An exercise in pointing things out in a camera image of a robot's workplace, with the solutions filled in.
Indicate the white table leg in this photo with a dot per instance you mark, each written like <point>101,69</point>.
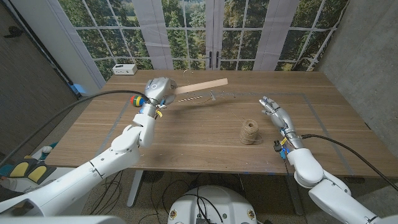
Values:
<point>135,189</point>

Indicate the colourful striped wooden maraca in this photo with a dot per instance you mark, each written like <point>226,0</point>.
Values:
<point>136,100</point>

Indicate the black shoe with yellow insole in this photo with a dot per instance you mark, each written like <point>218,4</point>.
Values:
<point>37,173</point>
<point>19,169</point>

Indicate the printed forest window backdrop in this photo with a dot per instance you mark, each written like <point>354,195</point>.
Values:
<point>186,31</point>

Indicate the white power strip box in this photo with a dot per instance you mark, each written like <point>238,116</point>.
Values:
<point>124,69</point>

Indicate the wooden slat hanger with clips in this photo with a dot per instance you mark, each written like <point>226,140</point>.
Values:
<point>202,86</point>

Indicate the black round ribbed foot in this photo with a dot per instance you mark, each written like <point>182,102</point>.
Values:
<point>153,176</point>

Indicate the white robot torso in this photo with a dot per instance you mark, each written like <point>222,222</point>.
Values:
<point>230,205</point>

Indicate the grey table leg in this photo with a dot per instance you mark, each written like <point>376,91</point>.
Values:
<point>294,196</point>

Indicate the jute twine spool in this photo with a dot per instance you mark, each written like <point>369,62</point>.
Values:
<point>248,132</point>

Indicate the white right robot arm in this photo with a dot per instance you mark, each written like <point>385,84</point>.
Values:
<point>329,193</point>

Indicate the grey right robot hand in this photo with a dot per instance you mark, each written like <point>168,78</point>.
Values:
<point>280,116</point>

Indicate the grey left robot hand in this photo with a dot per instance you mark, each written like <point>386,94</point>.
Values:
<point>158,88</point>

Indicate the white and teal object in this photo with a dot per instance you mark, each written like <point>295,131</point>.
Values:
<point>47,149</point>

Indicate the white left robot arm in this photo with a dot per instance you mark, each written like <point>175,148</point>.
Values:
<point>93,168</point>

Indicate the small blue object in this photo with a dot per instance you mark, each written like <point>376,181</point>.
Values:
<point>78,88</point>

